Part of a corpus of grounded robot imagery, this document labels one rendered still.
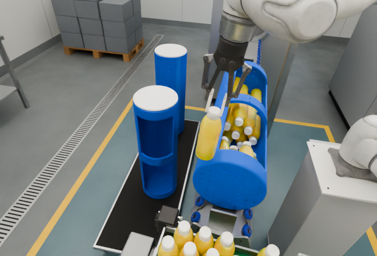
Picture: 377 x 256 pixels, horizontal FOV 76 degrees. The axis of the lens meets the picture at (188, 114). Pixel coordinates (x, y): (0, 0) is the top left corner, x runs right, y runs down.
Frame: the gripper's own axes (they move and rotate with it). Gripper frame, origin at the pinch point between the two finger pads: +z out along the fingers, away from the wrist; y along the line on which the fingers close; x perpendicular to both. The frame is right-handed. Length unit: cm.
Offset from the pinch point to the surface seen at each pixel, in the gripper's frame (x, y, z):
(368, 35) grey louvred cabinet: -264, -127, 22
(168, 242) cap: 25.6, 1.2, 38.0
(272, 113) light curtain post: -144, -44, 84
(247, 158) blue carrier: -5.3, -15.5, 21.9
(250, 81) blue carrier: -87, -11, 32
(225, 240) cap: 18.9, -15.7, 35.9
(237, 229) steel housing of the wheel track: 4, -22, 52
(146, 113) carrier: -43, 41, 49
